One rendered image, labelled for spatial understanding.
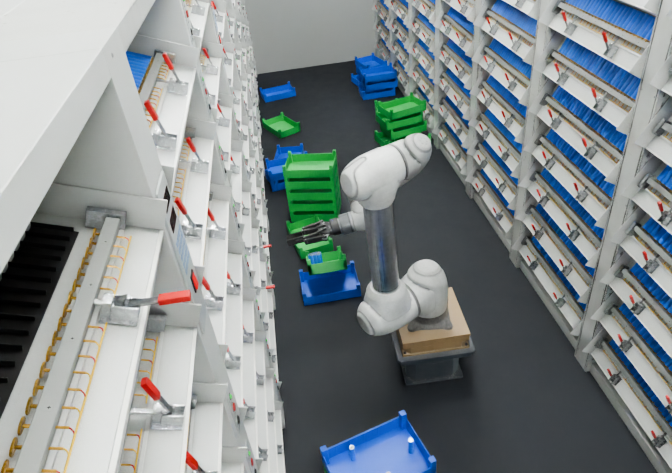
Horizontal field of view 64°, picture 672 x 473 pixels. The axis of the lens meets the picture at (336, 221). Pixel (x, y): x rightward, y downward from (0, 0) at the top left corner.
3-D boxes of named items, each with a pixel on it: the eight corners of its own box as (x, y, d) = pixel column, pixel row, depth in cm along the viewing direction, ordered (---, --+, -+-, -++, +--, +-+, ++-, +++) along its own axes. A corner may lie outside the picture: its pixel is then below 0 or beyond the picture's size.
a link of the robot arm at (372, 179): (421, 325, 212) (376, 352, 204) (396, 303, 224) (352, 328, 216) (411, 151, 169) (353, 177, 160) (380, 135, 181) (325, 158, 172)
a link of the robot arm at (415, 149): (407, 146, 192) (376, 159, 187) (426, 118, 176) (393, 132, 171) (426, 176, 189) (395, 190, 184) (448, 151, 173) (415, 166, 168)
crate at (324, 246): (333, 250, 313) (332, 239, 309) (300, 259, 309) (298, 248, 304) (318, 223, 337) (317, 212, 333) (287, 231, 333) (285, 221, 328)
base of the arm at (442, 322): (446, 291, 236) (446, 282, 232) (453, 330, 218) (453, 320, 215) (404, 294, 238) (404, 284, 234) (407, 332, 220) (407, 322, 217)
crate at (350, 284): (354, 271, 296) (353, 260, 292) (361, 296, 280) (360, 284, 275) (300, 280, 294) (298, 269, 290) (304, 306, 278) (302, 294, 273)
